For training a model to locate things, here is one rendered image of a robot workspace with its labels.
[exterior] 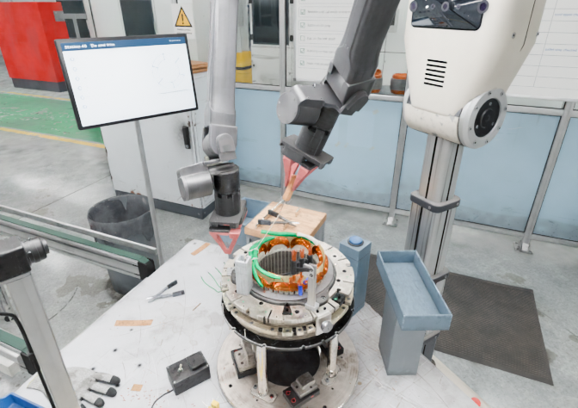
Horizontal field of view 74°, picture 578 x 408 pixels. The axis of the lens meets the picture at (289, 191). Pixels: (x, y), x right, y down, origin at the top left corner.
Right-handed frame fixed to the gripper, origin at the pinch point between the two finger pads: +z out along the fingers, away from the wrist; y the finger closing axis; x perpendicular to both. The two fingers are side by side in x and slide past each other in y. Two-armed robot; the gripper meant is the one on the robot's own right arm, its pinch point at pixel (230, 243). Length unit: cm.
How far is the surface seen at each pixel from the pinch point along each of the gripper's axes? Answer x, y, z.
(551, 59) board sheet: 160, -185, -17
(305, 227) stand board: 17.2, -25.3, 11.1
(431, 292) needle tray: 49, -2, 12
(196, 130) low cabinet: -75, -207, 48
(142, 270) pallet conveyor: -48, -42, 48
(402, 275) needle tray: 44.0, -9.6, 13.8
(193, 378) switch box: -9.1, 10.6, 35.9
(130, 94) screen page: -59, -80, -13
